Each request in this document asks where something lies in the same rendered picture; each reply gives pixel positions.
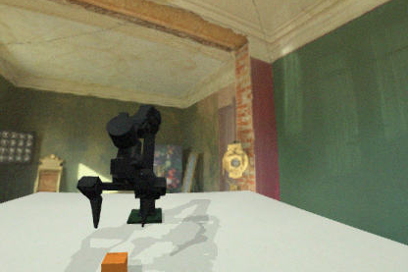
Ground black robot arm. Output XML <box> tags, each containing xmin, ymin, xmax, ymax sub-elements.
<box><xmin>106</xmin><ymin>105</ymin><xmax>161</xmax><ymax>217</ymax></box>

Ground orange block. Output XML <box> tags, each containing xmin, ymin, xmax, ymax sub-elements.
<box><xmin>101</xmin><ymin>252</ymin><xmax>128</xmax><ymax>272</ymax></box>

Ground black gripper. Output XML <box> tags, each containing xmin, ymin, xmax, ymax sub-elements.
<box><xmin>76</xmin><ymin>173</ymin><xmax>167</xmax><ymax>229</ymax></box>

